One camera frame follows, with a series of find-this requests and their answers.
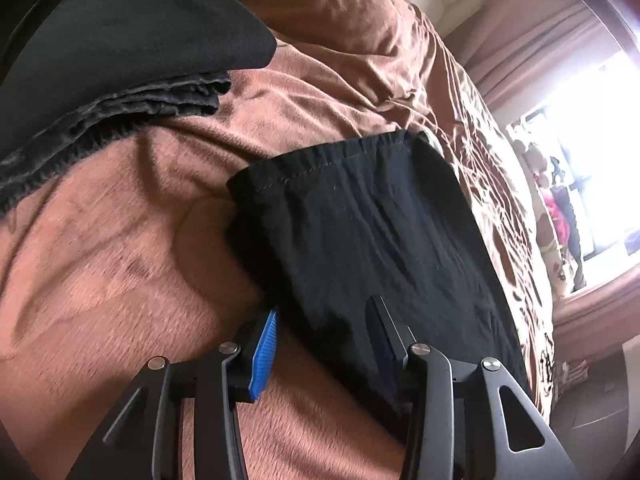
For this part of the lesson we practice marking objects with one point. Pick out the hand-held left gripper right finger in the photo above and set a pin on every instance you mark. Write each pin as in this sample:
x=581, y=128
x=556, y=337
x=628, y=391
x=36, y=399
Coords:
x=387, y=360

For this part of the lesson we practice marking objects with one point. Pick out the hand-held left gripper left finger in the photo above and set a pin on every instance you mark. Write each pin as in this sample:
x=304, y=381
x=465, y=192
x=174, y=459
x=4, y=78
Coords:
x=265, y=350

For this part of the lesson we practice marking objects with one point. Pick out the thin black pants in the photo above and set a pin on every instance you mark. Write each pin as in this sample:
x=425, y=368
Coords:
x=350, y=230

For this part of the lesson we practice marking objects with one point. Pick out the folded dark grey pants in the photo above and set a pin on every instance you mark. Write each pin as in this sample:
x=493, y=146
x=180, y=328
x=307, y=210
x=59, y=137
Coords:
x=100, y=110

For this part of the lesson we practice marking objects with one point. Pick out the brown fleece blanket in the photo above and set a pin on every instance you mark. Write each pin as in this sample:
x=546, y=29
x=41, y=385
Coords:
x=125, y=260

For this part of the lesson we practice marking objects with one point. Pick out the tan satin duvet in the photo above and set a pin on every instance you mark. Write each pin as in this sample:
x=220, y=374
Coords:
x=500, y=185

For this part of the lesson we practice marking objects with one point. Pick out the pink plush toy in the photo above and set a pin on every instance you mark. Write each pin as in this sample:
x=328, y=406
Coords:
x=557, y=217

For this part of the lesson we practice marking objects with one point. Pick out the beige plush toy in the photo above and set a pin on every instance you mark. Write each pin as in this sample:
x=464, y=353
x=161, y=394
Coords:
x=530, y=155

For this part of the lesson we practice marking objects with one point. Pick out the black plush toy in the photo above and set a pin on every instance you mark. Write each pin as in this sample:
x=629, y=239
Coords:
x=556, y=167

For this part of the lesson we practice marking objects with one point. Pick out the window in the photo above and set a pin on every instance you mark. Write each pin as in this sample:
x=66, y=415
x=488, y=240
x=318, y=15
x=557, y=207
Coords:
x=600, y=160

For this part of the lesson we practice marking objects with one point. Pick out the pink-brown curtain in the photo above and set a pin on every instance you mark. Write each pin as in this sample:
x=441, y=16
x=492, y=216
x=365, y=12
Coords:
x=525, y=35

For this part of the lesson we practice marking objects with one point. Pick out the stack of folded dark clothes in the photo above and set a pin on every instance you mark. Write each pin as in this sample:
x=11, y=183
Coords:
x=125, y=25

